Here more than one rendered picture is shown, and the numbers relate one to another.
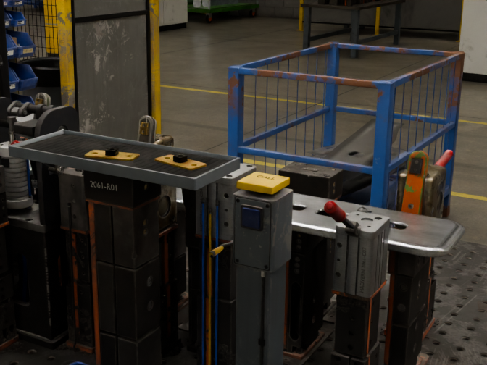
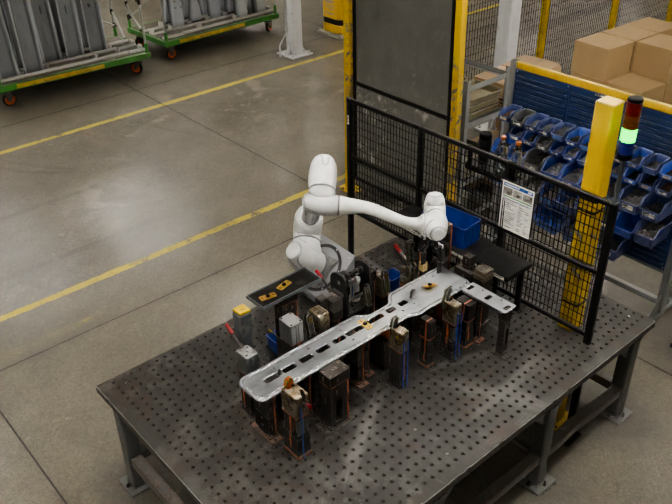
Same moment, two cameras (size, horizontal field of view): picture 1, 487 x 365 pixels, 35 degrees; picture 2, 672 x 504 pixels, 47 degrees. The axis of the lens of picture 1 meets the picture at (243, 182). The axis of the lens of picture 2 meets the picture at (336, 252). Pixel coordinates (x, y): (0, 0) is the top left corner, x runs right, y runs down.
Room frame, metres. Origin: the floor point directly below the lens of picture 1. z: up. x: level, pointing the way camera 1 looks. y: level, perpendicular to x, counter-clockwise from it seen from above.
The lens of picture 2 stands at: (2.57, -2.62, 3.35)
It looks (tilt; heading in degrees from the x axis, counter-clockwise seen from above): 33 degrees down; 111
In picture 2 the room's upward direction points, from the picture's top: 1 degrees counter-clockwise
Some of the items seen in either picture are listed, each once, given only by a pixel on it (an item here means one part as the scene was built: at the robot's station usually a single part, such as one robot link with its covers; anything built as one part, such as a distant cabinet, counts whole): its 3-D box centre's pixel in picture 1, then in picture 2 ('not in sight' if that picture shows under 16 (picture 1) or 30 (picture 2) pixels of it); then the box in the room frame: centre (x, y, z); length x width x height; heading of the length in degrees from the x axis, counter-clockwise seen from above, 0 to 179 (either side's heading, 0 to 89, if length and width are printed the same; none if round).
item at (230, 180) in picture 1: (225, 274); (292, 352); (1.31, 0.03, 0.90); 0.13 x 0.10 x 0.41; 152
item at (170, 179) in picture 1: (122, 156); (284, 287); (1.21, 0.20, 1.16); 0.37 x 0.14 x 0.02; 62
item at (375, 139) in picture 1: (351, 148); not in sight; (3.92, -0.56, 0.47); 1.20 x 0.80 x 0.95; 150
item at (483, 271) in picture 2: not in sight; (481, 295); (2.08, 0.83, 0.88); 0.08 x 0.08 x 0.36; 62
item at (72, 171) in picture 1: (88, 256); (334, 326); (1.43, 0.31, 0.89); 0.13 x 0.11 x 0.38; 152
